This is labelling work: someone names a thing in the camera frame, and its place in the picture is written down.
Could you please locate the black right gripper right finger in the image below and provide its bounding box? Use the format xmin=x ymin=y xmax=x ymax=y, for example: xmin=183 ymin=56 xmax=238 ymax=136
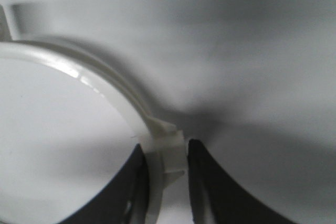
xmin=187 ymin=139 xmax=293 ymax=223

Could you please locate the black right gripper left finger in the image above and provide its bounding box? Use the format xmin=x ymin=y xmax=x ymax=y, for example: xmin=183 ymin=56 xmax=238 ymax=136
xmin=61 ymin=144 xmax=150 ymax=224

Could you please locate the white half pipe clamp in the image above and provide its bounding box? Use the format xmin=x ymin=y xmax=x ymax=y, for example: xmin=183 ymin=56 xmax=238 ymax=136
xmin=1 ymin=12 xmax=187 ymax=223

